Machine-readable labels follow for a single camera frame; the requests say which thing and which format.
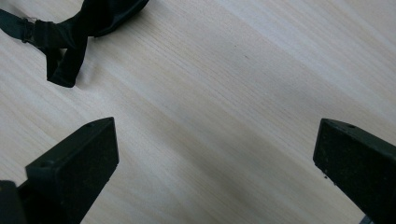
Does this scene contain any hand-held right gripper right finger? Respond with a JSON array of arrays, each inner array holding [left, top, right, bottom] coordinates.
[[312, 118, 396, 224]]

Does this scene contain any black fabric strap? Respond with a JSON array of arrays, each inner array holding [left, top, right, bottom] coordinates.
[[0, 0, 151, 89]]

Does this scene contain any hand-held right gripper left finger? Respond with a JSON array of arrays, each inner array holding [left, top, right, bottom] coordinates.
[[17, 117, 120, 224]]

